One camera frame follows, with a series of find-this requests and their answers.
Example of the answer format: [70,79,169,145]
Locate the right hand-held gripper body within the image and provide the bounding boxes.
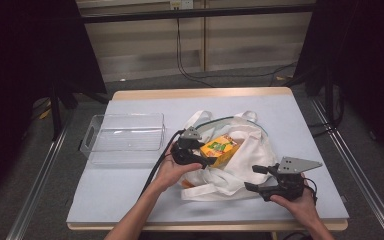
[261,156,324,203]

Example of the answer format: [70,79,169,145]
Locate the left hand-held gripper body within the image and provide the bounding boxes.
[170,126,204,166]

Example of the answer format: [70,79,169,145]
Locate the white tote bag coloured blobs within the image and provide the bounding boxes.
[179,110,279,202]

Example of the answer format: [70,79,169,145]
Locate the yellow carton box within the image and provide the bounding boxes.
[199,134,241,168]

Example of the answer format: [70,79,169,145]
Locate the person's left hand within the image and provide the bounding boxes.
[153,146,203,193]

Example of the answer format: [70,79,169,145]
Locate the person's right hand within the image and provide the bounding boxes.
[269,189,320,227]

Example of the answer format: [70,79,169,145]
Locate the clear plastic bin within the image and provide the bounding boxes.
[79,112,167,165]

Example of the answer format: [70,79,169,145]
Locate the black metal stand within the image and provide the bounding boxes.
[324,74,336,125]
[49,84,79,142]

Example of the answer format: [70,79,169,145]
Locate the pale blue table mat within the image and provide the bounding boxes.
[65,94,350,225]

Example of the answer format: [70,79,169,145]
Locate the black horizontal bar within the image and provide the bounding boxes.
[79,3,316,24]

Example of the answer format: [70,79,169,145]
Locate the black curtain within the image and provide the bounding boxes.
[294,0,384,168]
[0,0,108,208]

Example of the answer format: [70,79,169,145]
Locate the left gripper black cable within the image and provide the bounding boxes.
[139,129,185,198]

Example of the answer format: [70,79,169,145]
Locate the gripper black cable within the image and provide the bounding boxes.
[301,177,318,204]
[139,129,185,198]

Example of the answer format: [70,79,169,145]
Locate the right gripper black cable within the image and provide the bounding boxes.
[301,177,318,204]

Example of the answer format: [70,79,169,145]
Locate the metal floor rail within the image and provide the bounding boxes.
[309,97,384,240]
[5,109,78,240]

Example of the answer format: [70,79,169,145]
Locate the black floor cables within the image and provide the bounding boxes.
[308,85,345,138]

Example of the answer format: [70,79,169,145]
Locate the black hanging wall cable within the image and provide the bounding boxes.
[175,18,298,88]

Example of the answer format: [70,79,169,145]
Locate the white wall socket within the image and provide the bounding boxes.
[169,0,194,10]

